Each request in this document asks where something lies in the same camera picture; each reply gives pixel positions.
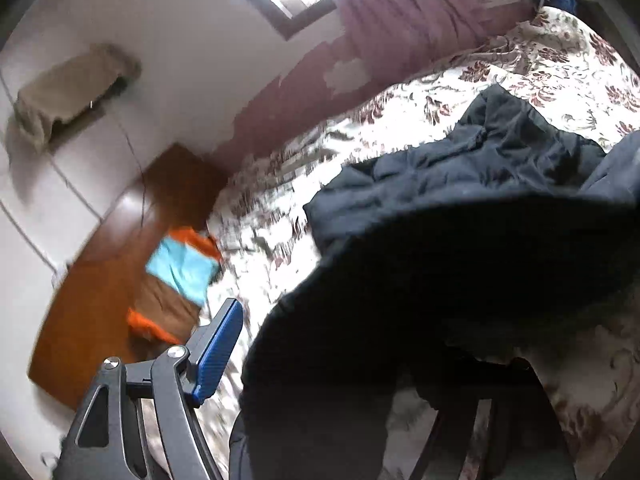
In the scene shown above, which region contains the dark navy padded jacket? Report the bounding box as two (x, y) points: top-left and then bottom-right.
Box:
(230, 86), (639, 479)

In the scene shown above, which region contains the brown wooden headboard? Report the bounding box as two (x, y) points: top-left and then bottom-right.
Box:
(28, 144), (228, 410)

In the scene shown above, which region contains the orange blue brown pillow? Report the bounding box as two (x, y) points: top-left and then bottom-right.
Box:
(127, 226), (222, 344)

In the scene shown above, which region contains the floral satin bed quilt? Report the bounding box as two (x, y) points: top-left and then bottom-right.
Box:
(196, 8), (639, 479)

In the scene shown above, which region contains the pink window curtain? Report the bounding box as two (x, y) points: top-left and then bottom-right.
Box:
(334, 0), (489, 84)

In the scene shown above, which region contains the beige cloth on wall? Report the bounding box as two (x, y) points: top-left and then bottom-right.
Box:
(14, 42), (141, 152)

